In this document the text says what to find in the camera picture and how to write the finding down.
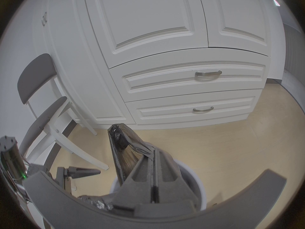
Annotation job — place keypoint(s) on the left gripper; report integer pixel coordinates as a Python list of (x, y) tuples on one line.
[(60, 178)]

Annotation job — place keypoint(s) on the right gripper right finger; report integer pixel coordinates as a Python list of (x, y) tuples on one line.
[(178, 195)]

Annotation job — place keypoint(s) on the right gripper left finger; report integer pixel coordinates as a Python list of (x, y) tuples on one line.
[(128, 194)]

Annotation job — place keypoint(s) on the black plastic bag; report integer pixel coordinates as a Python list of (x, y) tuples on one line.
[(124, 158)]

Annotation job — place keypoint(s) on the white trash bin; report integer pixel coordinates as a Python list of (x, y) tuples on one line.
[(201, 189)]

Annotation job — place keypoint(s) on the grey padded white chair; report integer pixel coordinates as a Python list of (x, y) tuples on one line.
[(35, 77)]

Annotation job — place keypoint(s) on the white wardrobe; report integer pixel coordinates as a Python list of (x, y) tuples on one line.
[(166, 44)]

